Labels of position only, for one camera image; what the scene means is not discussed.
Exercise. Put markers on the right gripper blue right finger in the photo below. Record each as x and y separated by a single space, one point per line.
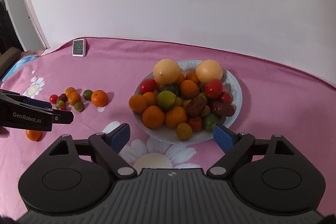
224 137

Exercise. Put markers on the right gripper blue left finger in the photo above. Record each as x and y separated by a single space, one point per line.
118 138

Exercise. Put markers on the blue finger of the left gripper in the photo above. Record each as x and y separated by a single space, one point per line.
37 103

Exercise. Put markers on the large orange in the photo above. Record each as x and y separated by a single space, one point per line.
153 117
99 98

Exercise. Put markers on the large green lime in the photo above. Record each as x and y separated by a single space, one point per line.
166 100

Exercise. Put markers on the small yellow melon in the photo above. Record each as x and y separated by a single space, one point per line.
208 70

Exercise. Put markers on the large yellow round melon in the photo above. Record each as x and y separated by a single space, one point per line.
166 72

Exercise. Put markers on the red cherry tomato left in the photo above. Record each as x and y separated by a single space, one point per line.
53 99

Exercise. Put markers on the small green jujube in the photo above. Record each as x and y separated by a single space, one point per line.
59 104

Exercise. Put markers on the small red cherry tomato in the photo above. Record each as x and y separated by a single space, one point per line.
62 108

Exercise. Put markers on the dark red date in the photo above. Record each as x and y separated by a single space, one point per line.
62 97

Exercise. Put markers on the orange mandarin under gripper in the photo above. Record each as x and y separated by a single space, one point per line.
33 135

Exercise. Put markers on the small orange mandarin back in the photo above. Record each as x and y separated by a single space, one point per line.
69 91

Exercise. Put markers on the orange mandarin middle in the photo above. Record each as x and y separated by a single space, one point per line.
74 98

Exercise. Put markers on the large orange in plate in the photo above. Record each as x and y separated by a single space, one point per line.
153 117

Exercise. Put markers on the small green lime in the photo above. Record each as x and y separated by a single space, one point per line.
79 106

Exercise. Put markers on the blue cloth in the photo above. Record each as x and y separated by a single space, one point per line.
18 65

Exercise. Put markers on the green lime back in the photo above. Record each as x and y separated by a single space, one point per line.
87 95

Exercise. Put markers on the white fruit plate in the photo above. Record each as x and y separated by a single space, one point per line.
191 119

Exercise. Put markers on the olive cushion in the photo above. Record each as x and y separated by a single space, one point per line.
8 59

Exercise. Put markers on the pink flowered tablecloth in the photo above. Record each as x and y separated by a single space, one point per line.
276 100

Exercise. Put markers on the white digital clock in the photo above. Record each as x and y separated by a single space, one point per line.
79 47

